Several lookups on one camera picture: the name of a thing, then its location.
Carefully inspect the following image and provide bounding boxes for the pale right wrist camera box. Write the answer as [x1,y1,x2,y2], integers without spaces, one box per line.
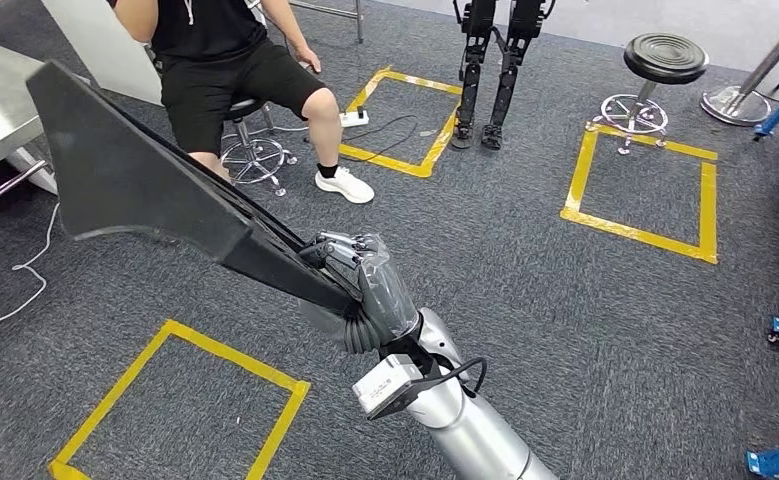
[352,354,425,419]

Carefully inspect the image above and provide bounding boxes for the person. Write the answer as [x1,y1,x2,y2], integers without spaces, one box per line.
[107,0,377,205]

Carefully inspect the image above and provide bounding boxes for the black round stool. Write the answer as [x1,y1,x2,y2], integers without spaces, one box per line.
[586,33,710,158]

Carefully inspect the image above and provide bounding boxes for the white floor cable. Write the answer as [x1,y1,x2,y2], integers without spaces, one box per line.
[0,200,61,337]

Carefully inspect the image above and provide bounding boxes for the black plastic car part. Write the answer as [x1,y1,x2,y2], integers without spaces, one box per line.
[25,59,364,321]

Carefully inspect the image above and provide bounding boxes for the white partition panel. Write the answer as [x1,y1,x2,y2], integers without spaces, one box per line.
[39,0,165,107]

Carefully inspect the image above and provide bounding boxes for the black floor cable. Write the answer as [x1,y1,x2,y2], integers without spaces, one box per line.
[341,113,425,165]

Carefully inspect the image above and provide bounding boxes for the chrome swivel stool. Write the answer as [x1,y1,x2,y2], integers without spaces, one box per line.
[219,97,300,199]

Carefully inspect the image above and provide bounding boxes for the black humanoid robot legs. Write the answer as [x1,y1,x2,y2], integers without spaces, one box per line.
[450,0,557,152]

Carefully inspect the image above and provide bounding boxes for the steel side table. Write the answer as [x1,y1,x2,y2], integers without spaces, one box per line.
[288,0,366,45]

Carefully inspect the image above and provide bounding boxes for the white power strip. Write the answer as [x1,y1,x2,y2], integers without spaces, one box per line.
[339,105,371,129]

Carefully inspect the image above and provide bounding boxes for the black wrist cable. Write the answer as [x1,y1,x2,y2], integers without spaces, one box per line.
[428,356,490,400]

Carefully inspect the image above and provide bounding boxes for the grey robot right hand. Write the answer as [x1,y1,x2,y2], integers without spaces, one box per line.
[298,230,423,356]

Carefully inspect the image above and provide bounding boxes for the person's left hand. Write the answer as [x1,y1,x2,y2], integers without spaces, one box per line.
[292,42,325,75]

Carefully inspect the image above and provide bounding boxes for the chrome stanchion base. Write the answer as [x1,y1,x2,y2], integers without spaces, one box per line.
[700,0,779,128]

